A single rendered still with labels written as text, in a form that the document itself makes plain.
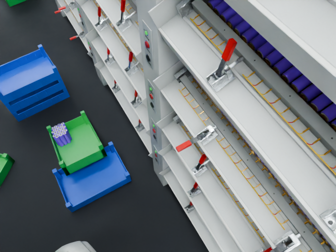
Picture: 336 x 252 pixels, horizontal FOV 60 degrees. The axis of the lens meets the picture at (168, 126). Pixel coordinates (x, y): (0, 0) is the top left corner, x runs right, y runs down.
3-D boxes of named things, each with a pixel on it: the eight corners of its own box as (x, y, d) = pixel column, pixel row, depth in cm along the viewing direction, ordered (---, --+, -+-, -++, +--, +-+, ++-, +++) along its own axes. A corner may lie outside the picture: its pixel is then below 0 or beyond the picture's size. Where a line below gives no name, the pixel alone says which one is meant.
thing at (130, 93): (154, 139, 117) (140, 129, 105) (95, 46, 144) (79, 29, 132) (195, 109, 116) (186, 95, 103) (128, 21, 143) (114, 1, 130)
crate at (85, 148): (52, 137, 151) (45, 126, 146) (88, 121, 157) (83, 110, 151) (66, 176, 131) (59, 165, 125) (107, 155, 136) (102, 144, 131)
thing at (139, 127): (156, 160, 134) (144, 153, 122) (103, 73, 161) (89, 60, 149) (191, 134, 132) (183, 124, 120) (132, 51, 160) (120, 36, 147)
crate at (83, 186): (72, 212, 131) (66, 207, 124) (57, 176, 140) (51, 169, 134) (131, 181, 139) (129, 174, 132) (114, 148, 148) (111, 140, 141)
